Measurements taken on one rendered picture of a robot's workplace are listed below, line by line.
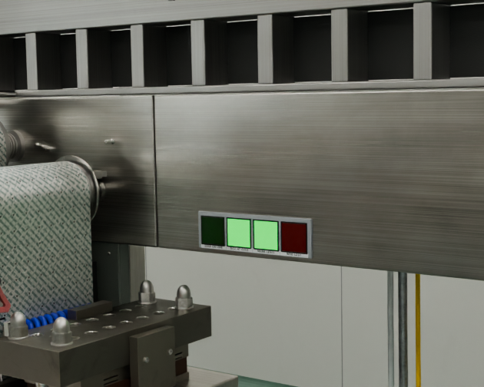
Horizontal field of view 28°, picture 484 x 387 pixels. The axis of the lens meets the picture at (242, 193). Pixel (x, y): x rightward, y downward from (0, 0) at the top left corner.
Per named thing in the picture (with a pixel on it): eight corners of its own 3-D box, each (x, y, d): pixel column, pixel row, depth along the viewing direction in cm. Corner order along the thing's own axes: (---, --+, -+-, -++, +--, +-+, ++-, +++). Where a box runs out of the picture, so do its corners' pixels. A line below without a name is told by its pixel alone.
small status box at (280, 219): (198, 247, 182) (197, 211, 181) (200, 247, 183) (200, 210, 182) (310, 259, 168) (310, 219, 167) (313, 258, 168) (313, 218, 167)
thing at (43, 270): (-3, 338, 170) (-8, 234, 168) (91, 312, 189) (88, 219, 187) (-2, 339, 170) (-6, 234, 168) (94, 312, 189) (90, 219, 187)
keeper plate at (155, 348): (130, 397, 169) (128, 336, 168) (167, 383, 177) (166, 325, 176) (141, 400, 168) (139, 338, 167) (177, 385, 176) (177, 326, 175)
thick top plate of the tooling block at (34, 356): (-5, 372, 165) (-7, 338, 164) (150, 325, 197) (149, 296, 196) (60, 388, 155) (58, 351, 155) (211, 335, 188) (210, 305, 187)
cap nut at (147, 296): (134, 302, 191) (133, 280, 191) (146, 299, 194) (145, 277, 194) (147, 305, 189) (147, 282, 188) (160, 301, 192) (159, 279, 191)
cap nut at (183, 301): (170, 308, 185) (170, 285, 185) (183, 304, 188) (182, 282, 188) (185, 310, 183) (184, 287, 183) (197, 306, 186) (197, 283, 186)
